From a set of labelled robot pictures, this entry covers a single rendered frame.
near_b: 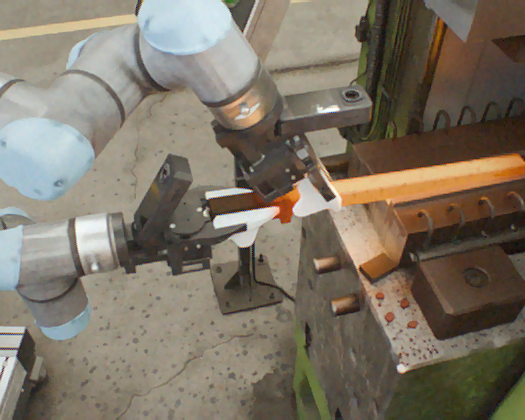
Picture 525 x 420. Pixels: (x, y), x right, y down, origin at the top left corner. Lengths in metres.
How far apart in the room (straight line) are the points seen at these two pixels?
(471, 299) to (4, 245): 0.56
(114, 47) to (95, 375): 1.33
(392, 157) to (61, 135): 0.52
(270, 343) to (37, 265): 1.16
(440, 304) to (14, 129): 0.51
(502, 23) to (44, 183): 0.44
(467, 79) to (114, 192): 1.56
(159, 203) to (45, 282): 0.18
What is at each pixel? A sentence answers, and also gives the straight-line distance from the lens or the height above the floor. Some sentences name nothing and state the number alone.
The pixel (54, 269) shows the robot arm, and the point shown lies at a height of 1.01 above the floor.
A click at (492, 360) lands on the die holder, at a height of 0.87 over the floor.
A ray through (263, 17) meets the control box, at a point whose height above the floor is 1.06.
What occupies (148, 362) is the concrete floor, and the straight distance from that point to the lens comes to 1.77.
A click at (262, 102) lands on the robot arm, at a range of 0.57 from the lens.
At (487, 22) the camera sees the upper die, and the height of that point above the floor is 1.29.
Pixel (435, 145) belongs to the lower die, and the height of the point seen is 0.98.
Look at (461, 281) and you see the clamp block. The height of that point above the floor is 0.98.
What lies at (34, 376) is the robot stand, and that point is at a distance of 1.76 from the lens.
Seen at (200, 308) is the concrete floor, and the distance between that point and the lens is 1.84.
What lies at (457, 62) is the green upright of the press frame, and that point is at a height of 1.06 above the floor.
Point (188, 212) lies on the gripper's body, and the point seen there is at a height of 1.03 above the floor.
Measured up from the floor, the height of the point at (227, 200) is 1.03.
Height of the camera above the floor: 1.54
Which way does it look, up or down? 47 degrees down
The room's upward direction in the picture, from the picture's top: straight up
